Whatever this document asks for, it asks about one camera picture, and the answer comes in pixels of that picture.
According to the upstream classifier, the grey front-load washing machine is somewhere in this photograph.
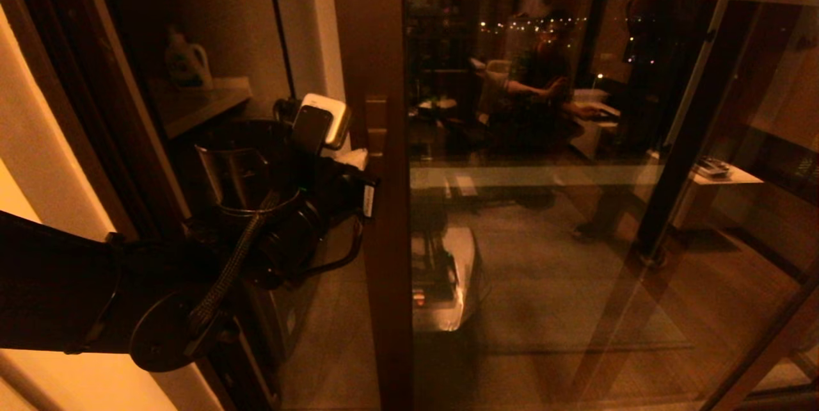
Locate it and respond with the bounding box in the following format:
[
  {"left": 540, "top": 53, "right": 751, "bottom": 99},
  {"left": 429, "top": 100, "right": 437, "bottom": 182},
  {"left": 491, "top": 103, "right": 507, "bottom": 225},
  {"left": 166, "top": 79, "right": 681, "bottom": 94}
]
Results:
[{"left": 170, "top": 118, "right": 324, "bottom": 368}]

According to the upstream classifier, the glass window with wooden frame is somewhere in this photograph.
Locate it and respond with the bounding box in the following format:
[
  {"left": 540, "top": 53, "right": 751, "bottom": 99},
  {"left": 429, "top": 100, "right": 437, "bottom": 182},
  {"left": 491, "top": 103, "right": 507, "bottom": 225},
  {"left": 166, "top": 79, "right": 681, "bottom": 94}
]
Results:
[{"left": 563, "top": 0, "right": 819, "bottom": 411}]

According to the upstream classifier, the white detergent jug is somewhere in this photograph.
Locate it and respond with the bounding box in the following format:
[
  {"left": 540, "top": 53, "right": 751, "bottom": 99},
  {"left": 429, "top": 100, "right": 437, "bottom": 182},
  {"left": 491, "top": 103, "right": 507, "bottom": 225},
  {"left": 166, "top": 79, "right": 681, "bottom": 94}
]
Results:
[{"left": 164, "top": 27, "right": 214, "bottom": 90}]

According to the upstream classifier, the brown framed sliding glass door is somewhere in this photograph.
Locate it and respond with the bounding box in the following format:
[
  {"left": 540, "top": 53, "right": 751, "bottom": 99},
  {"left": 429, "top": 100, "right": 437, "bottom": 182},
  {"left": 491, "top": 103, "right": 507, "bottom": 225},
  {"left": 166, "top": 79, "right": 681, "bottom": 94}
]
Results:
[{"left": 328, "top": 0, "right": 819, "bottom": 411}]

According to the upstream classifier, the white side table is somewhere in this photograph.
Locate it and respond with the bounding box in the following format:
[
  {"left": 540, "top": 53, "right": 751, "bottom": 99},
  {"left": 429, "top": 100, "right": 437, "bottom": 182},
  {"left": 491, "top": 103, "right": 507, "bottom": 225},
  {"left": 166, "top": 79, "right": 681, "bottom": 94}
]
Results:
[{"left": 672, "top": 160, "right": 764, "bottom": 227}]

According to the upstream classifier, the braided left arm cable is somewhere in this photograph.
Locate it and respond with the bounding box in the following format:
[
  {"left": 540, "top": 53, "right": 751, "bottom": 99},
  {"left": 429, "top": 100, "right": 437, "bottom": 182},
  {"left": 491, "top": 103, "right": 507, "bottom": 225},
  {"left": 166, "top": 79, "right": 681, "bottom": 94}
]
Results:
[{"left": 189, "top": 190, "right": 282, "bottom": 335}]

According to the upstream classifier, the black left camera cable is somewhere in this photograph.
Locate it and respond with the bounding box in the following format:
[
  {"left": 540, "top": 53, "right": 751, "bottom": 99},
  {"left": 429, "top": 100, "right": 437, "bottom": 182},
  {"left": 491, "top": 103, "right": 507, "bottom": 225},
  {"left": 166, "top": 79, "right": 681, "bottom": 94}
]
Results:
[{"left": 298, "top": 218, "right": 364, "bottom": 278}]

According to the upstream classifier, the wooden wall shelf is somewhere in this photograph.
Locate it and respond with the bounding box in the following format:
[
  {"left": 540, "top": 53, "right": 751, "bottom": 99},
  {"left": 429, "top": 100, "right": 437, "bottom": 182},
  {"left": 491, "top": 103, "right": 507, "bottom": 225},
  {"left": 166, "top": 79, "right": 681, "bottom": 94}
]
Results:
[{"left": 147, "top": 77, "right": 253, "bottom": 140}]

